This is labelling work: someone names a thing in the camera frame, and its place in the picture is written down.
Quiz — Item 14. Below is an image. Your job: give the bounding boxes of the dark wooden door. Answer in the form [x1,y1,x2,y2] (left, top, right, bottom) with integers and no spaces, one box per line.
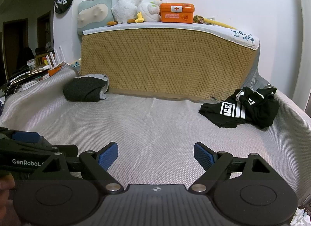
[36,11,52,51]
[2,18,28,76]

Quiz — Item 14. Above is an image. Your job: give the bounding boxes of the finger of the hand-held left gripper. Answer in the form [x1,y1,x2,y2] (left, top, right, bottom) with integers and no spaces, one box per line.
[52,144,79,157]
[0,129,41,144]

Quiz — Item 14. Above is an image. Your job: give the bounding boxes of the white router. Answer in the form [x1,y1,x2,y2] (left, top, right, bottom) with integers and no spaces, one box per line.
[45,45,66,69]

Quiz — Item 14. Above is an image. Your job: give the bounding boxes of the white green duck plush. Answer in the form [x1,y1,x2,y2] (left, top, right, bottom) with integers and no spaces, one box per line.
[135,0,167,23]

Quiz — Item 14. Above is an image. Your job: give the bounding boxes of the white goose plush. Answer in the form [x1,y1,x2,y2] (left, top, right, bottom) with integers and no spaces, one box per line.
[107,0,142,26]

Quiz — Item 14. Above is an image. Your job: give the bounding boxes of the woven rattan mattress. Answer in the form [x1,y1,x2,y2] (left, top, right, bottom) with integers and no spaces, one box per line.
[80,23,260,101]

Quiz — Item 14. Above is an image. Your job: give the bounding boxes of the orange first aid box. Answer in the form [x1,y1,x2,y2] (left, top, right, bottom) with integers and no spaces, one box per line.
[159,3,195,24]

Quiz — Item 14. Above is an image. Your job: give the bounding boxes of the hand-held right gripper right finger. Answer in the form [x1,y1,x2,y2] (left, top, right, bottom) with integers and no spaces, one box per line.
[189,142,282,194]

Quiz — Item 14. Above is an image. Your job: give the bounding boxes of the black chair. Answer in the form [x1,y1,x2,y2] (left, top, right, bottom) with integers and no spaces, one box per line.
[16,46,36,71]

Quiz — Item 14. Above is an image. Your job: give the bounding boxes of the white wardrobe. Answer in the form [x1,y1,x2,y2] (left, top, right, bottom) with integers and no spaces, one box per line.
[293,0,311,112]

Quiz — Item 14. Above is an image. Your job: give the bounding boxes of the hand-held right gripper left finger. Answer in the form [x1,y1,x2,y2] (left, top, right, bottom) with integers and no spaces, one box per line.
[31,142,123,195]

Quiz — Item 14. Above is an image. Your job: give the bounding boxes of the black white-print t-shirt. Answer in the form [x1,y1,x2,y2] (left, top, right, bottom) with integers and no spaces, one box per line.
[198,86,280,129]

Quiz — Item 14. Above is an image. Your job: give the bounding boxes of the white crumpled cloth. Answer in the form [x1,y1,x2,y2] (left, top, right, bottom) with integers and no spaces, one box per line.
[289,205,311,226]

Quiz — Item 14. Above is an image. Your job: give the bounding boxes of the teal pillow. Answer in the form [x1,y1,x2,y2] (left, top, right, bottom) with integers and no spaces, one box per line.
[77,0,114,36]

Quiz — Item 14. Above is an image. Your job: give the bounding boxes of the person's left hand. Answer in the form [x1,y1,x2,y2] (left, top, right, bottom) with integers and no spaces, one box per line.
[0,175,16,202]

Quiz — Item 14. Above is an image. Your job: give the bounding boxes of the dark grey folded garment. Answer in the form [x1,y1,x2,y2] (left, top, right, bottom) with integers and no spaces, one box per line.
[63,73,110,102]

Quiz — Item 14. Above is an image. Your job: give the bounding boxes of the yellow long plush toy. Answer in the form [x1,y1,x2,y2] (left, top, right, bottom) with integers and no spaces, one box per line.
[194,15,237,30]

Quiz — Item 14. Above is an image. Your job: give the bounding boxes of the grey line-patterned sheet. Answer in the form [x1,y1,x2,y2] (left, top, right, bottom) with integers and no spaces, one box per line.
[243,41,277,93]

